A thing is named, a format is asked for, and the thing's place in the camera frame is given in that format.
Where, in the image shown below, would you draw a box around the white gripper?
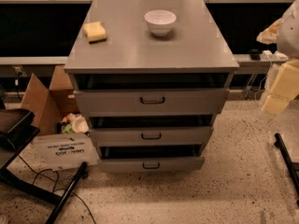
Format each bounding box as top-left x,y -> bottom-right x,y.
262,59 -> 299,115

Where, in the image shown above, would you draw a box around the grey bottom drawer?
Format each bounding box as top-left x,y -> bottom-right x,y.
99,145 -> 205,173

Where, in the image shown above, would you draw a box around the grey drawer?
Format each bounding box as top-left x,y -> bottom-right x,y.
99,145 -> 205,173
74,89 -> 228,117
90,126 -> 213,147

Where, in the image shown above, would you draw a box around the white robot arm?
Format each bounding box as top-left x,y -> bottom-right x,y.
257,0 -> 299,115

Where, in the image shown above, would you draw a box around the grey middle drawer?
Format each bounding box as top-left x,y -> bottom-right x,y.
90,126 -> 213,147

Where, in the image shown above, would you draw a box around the grey drawer cabinet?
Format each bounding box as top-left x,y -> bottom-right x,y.
64,0 -> 240,173

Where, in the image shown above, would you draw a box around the grey top drawer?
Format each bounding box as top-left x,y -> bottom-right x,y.
74,89 -> 228,117

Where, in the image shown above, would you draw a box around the white power strip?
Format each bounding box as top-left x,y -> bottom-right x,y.
262,50 -> 288,60

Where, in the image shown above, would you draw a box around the black power adapter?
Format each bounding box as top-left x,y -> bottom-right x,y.
249,49 -> 261,61

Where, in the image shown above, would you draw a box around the black stand leg right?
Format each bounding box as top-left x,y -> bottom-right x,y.
275,133 -> 299,206

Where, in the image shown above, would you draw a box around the white ceramic bowl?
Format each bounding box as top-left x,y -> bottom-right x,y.
144,10 -> 177,36

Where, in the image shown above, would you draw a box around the yellow sponge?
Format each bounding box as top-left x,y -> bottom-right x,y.
83,21 -> 107,43

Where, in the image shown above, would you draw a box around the white crumpled items in box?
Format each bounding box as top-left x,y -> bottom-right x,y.
57,113 -> 89,133

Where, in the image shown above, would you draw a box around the brown cardboard box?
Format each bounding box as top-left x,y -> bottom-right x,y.
21,65 -> 99,171

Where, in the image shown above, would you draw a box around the black stand left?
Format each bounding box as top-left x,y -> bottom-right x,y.
0,109 -> 87,224

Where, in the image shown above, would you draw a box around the white cable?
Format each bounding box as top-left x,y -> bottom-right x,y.
253,58 -> 274,103

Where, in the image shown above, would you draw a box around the black floor cable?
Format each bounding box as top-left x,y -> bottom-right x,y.
17,154 -> 97,224

